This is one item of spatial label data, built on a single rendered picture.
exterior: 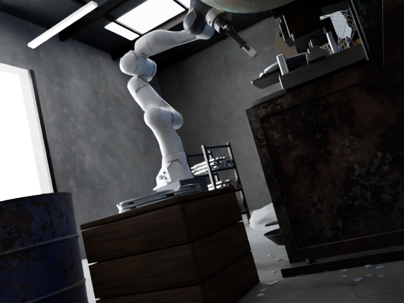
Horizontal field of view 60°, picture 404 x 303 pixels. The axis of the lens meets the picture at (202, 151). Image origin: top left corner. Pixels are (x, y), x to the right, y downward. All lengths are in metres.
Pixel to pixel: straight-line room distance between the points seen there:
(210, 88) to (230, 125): 1.14
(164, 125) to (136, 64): 0.36
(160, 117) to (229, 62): 7.53
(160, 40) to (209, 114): 7.37
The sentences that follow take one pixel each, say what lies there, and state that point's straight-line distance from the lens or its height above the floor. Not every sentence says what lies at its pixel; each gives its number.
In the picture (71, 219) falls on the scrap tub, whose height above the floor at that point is 0.38.
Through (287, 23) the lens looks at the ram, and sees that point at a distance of 1.61.
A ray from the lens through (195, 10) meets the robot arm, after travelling 1.72.
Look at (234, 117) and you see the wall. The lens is 8.84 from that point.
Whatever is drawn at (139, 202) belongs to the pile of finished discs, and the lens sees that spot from 1.12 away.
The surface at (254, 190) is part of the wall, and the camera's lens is 8.63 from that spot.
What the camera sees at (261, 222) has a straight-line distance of 2.76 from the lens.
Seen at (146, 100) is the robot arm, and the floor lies 0.89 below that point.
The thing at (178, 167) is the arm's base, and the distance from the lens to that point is 1.70.
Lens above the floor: 0.30
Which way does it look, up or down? 9 degrees up
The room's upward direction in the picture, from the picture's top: 15 degrees counter-clockwise
